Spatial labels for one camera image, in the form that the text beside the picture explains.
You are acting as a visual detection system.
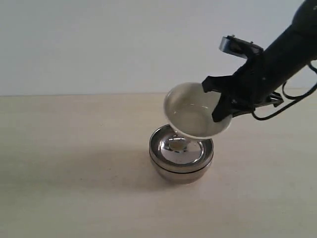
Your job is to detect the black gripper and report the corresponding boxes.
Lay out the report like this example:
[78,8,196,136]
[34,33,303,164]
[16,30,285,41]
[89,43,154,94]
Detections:
[202,53,284,122]

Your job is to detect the white ceramic bowl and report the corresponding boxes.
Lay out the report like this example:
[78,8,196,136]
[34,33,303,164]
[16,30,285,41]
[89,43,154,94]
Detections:
[163,82,232,140]

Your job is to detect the ribbed stainless steel bowl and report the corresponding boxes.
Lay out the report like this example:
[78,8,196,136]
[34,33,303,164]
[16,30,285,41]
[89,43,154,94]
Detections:
[149,124,214,174]

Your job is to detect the plain stainless steel bowl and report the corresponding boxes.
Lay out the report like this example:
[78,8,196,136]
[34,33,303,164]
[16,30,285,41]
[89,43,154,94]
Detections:
[150,153,214,184]

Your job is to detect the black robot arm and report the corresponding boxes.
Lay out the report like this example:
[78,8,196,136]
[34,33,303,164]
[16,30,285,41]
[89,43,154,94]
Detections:
[202,0,317,122]

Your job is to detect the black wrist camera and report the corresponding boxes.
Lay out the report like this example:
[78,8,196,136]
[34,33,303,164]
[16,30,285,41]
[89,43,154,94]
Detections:
[219,35,264,59]

